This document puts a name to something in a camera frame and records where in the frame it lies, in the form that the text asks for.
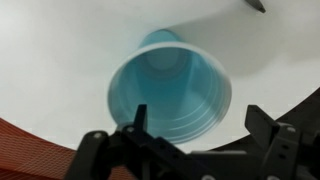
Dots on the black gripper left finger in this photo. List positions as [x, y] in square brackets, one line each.
[147, 158]

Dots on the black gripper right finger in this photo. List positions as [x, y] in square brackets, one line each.
[291, 148]

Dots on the blue plastic cup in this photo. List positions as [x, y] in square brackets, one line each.
[186, 90]

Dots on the orange patterned sofa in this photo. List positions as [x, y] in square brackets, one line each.
[24, 156]

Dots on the white round side table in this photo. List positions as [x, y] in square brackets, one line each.
[57, 58]

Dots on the black pen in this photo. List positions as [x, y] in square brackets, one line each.
[257, 5]

